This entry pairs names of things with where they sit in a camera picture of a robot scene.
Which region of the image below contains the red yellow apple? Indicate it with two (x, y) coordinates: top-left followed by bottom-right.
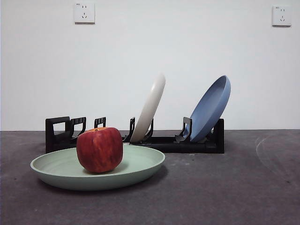
(76, 127), (124, 174)

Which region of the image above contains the pale green plate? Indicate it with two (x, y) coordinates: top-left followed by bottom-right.
(30, 144), (165, 191)

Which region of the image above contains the white plate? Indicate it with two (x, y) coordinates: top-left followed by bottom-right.
(129, 72), (166, 143)

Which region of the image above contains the blue plate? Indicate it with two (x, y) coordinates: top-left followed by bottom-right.
(188, 75), (232, 143)

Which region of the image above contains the black plate rack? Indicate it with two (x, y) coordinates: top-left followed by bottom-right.
(45, 116), (225, 155)

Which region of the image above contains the white wall socket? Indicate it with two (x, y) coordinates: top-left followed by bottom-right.
(74, 2), (96, 24)
(271, 5), (293, 27)

